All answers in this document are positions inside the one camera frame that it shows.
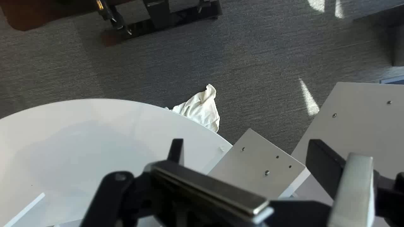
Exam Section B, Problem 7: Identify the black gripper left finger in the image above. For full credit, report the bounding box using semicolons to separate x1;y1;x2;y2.
80;137;275;227

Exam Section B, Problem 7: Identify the clear plastic bag with parts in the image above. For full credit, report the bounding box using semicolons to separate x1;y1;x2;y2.
169;83;221;133

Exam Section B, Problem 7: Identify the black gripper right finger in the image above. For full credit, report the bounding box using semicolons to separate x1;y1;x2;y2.
306;138;404;227

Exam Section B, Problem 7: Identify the equipment cart with screen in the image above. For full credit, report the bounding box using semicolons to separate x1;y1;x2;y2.
99;0;224;42

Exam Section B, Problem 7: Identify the white cabinet door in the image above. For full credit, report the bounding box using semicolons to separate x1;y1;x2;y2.
289;80;404;227

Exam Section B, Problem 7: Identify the round white pedestal table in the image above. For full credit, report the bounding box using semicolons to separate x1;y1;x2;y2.
0;98;234;227

